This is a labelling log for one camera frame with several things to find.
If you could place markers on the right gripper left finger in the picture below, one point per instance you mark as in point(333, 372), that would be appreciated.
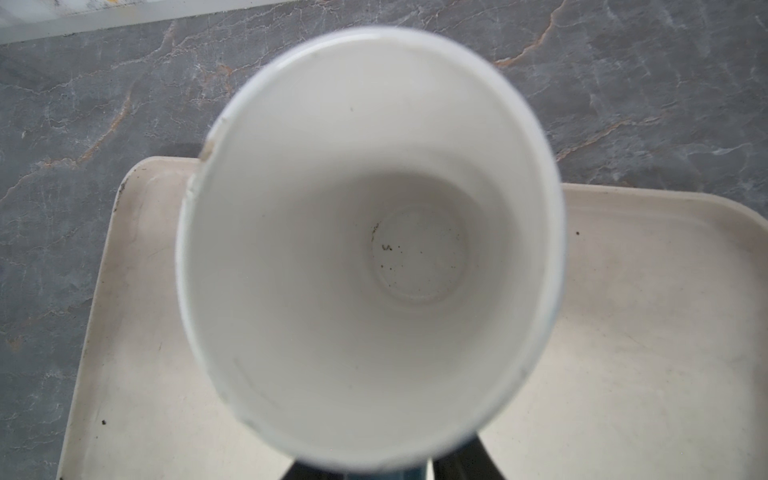
point(302, 471)

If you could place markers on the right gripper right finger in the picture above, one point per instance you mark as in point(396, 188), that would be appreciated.
point(468, 462)

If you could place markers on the blue patterned mug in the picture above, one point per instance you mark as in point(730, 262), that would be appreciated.
point(370, 258)

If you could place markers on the beige plastic tray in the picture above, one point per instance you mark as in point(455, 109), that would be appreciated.
point(657, 367)

